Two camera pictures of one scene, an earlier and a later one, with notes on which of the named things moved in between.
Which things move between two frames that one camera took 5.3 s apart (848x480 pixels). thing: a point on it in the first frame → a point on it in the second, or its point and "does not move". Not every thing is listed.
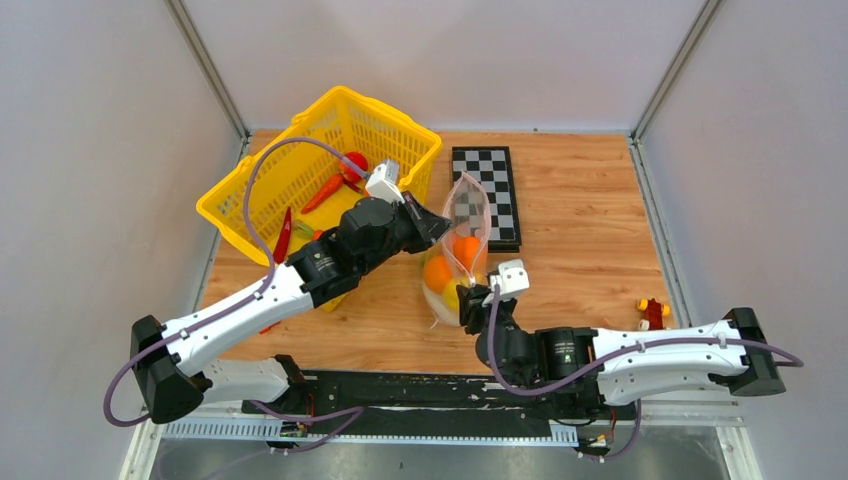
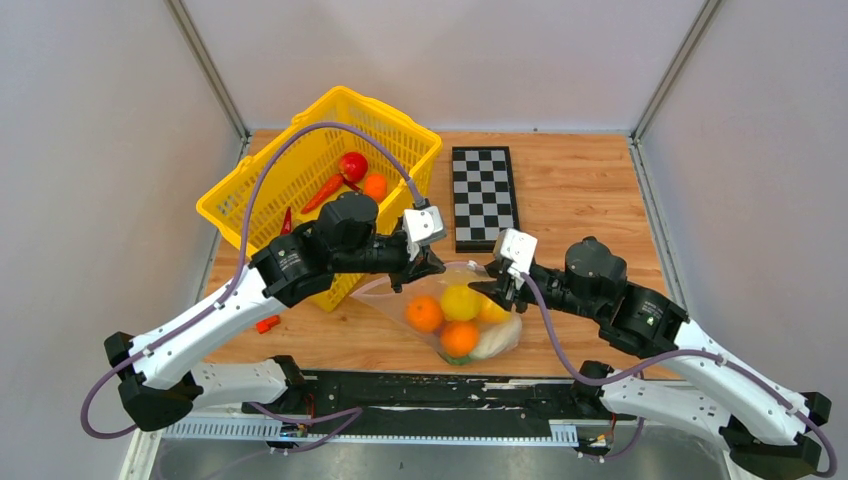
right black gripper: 472,309 → 501,290
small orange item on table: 268,328 does not move
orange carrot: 327,189 does not move
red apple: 352,174 does not move
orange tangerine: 437,271 → 423,314
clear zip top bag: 461,258 → 462,324
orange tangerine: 465,249 → 460,338
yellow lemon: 450,293 does not move
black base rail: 458,406 does not move
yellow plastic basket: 284,199 does not move
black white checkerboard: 493,167 does not move
